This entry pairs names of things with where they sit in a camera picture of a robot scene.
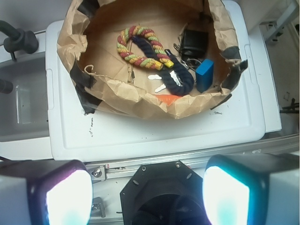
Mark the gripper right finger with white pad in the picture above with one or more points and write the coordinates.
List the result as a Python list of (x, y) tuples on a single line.
[(252, 189)]

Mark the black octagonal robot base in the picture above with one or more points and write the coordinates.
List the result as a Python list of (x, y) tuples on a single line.
[(163, 194)]

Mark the brown paper bag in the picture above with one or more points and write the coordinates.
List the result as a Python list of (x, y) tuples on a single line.
[(123, 56)]

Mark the black clamp knob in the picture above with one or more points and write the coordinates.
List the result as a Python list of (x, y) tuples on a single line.
[(18, 40)]

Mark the blue rectangular box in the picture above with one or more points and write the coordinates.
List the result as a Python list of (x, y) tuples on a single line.
[(204, 75)]

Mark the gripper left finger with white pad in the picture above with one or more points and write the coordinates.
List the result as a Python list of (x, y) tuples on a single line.
[(45, 192)]

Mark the clear plastic bin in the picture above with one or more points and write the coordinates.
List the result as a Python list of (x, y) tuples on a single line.
[(24, 111)]

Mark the black leather wallet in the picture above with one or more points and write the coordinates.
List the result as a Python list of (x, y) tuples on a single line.
[(194, 41)]

